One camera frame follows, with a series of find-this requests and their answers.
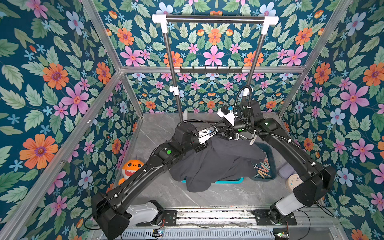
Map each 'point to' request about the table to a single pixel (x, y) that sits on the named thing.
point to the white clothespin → (253, 140)
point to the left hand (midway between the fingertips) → (208, 131)
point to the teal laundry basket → (221, 181)
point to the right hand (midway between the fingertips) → (218, 125)
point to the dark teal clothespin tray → (265, 169)
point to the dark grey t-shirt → (223, 158)
